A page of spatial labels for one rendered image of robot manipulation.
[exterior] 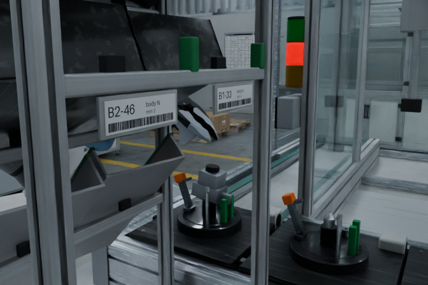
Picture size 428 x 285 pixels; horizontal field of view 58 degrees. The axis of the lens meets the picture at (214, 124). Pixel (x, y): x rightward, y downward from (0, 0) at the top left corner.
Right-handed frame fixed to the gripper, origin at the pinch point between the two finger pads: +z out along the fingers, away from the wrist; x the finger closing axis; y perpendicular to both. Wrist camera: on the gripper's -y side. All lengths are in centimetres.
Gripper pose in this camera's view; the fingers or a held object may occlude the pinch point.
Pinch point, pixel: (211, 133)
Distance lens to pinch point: 80.0
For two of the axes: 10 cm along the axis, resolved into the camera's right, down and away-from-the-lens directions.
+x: -5.3, 1.4, -8.4
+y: -4.9, 7.6, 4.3
